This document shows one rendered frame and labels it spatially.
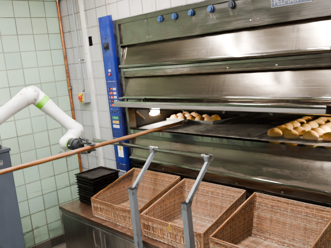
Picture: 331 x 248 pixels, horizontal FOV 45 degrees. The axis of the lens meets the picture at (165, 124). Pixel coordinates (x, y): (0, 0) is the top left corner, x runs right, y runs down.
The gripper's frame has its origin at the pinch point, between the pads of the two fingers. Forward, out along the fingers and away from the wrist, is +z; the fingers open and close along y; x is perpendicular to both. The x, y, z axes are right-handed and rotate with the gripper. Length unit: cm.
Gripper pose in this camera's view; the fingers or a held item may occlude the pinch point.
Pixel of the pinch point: (91, 147)
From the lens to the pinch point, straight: 285.7
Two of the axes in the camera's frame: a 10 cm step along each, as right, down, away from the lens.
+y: 1.0, 9.8, 1.7
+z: 6.9, 0.5, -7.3
